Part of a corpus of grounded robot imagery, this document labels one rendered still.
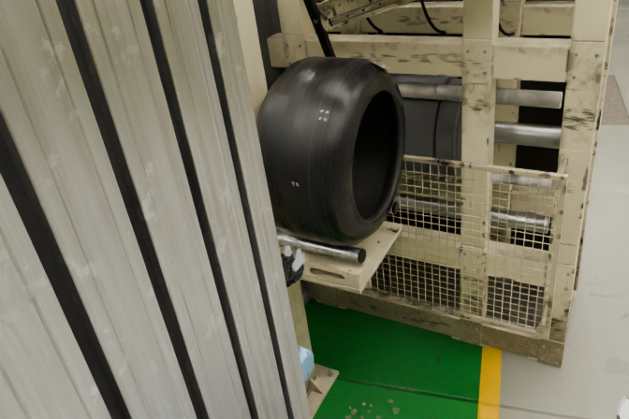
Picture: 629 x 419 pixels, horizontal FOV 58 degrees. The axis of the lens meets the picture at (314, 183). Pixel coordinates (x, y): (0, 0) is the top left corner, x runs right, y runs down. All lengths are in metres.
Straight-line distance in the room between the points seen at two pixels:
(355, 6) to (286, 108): 0.51
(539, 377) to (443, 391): 0.40
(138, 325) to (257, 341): 0.13
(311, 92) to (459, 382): 1.50
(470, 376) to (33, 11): 2.46
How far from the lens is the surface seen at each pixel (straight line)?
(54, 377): 0.22
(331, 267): 1.74
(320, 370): 2.59
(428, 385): 2.53
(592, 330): 2.85
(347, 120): 1.46
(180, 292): 0.28
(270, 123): 1.52
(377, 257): 1.85
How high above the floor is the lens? 1.94
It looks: 29 degrees down
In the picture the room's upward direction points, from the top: 8 degrees counter-clockwise
